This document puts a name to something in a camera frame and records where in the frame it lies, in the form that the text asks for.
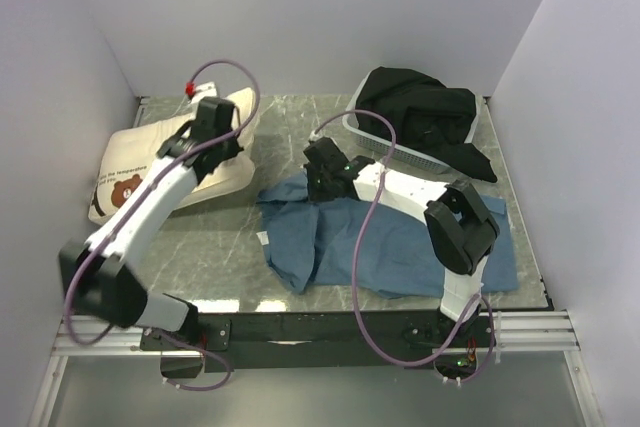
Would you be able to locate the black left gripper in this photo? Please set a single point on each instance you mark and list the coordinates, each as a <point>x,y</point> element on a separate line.
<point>234,149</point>

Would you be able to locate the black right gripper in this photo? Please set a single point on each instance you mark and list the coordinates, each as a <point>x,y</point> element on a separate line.
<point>314,193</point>

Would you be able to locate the blue fabric pillowcase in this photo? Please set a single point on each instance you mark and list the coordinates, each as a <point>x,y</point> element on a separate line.
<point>307,244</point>

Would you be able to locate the cream pillow with bear print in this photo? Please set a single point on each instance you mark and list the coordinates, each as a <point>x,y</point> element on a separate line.
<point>130,153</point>

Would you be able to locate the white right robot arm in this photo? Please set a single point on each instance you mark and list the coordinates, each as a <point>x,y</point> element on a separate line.
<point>461,229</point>

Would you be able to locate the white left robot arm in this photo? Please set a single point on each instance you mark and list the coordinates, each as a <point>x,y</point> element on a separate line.
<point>97,274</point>

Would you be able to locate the grey plastic basket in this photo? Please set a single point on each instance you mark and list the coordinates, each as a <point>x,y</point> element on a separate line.
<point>373,134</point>

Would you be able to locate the black cloth in basket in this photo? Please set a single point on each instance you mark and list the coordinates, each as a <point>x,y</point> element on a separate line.
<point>427,116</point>

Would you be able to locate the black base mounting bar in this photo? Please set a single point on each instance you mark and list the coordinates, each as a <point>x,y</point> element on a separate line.
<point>321,339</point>

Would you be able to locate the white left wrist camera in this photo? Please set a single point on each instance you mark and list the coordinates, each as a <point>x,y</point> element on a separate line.
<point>193,91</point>

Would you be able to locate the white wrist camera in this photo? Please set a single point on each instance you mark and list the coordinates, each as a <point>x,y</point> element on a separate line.
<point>314,136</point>
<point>193,91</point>

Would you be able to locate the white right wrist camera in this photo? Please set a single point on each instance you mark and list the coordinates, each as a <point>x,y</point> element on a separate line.
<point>314,136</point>

